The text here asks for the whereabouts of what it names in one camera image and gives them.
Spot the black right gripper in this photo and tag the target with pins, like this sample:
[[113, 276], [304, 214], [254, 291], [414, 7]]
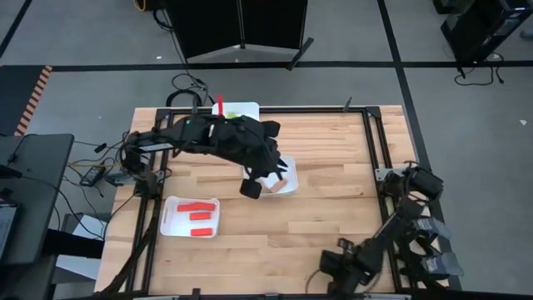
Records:
[[339, 268]]

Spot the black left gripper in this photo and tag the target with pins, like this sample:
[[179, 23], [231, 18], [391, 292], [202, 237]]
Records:
[[266, 160]]

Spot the wooden block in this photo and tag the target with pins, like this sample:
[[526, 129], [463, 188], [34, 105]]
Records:
[[278, 186]]

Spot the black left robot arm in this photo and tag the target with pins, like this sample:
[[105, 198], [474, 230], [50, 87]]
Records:
[[200, 133]]

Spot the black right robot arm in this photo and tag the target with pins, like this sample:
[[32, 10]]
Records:
[[391, 233]]

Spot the white plastic bin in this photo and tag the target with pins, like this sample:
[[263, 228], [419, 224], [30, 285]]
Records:
[[292, 179], [245, 109], [172, 227]]

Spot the green block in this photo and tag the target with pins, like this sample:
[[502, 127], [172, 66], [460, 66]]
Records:
[[231, 114]]

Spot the red upright stick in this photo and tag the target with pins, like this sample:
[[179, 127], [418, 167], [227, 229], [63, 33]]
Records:
[[219, 104]]

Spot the long red block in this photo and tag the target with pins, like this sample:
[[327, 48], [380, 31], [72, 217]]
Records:
[[195, 207]]

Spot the grey clamp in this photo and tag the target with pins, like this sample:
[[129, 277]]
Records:
[[435, 228], [443, 264]]

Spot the black folding divider panel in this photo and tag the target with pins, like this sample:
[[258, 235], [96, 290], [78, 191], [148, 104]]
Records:
[[237, 25]]

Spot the black power adapter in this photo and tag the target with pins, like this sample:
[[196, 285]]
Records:
[[92, 176]]

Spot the white box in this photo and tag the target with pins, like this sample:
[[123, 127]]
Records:
[[87, 227]]

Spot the grey desk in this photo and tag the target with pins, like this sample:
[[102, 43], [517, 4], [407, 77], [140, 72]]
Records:
[[37, 187]]

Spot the black equipment cart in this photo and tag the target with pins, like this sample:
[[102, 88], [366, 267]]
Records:
[[479, 29]]

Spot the dark striped-edge floor mat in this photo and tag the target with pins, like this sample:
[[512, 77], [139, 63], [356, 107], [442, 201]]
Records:
[[16, 96]]

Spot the dark monitor screen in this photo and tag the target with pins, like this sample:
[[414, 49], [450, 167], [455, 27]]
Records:
[[6, 229]]

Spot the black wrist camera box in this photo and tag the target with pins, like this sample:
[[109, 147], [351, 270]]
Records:
[[251, 188]]

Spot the black aluminium table frame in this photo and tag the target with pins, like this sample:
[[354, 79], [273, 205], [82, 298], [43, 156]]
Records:
[[312, 111]]

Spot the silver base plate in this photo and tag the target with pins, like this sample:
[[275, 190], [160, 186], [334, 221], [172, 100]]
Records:
[[382, 173]]

